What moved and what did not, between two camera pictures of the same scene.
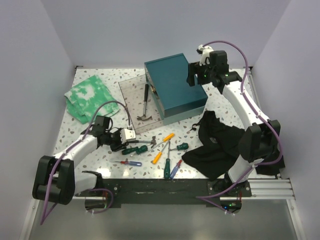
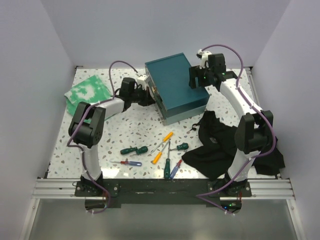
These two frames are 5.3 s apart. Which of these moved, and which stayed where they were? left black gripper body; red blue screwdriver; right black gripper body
Moved: left black gripper body
Stayed: right black gripper body; red blue screwdriver
